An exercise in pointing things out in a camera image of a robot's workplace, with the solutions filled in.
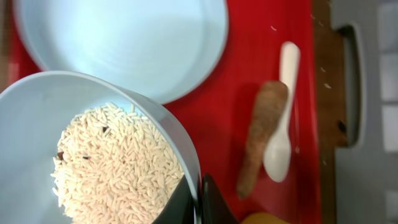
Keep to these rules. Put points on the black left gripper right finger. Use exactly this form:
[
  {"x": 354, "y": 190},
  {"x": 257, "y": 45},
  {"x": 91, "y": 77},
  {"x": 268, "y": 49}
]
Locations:
[{"x": 214, "y": 208}]

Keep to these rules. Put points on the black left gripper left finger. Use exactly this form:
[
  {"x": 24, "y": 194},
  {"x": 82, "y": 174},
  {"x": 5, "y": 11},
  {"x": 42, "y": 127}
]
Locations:
[{"x": 180, "y": 208}]

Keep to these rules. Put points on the yellow plastic cup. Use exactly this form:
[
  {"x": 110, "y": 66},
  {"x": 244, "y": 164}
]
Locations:
[{"x": 262, "y": 218}]

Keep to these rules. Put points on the white rice pile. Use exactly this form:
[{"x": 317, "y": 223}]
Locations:
[{"x": 114, "y": 166}]

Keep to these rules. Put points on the white plastic spoon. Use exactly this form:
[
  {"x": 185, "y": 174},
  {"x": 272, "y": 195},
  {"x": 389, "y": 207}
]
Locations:
[{"x": 277, "y": 156}]

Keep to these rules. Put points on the brown wooden stick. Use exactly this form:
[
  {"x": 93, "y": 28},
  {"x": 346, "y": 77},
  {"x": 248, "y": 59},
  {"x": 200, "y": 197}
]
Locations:
[{"x": 269, "y": 105}]

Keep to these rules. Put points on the light blue plate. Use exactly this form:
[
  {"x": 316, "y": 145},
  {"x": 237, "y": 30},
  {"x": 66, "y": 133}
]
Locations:
[{"x": 162, "y": 49}]

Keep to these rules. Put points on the pale green bowl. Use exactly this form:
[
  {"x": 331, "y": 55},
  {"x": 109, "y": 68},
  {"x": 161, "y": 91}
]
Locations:
[{"x": 34, "y": 112}]

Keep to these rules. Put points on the grey-blue dishwasher rack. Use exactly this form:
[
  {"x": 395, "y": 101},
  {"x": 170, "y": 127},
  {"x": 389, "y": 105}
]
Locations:
[{"x": 366, "y": 169}]

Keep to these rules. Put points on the red plastic tray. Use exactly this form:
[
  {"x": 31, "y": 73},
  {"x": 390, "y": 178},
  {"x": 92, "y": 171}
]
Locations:
[{"x": 216, "y": 114}]

